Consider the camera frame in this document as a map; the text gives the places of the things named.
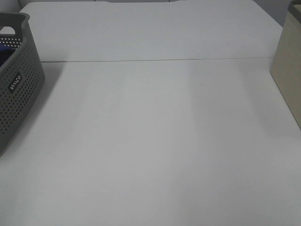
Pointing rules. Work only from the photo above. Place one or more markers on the blue microfibre towel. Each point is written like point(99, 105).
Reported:
point(5, 53)

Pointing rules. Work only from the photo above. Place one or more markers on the grey perforated plastic basket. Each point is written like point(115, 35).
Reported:
point(21, 76)

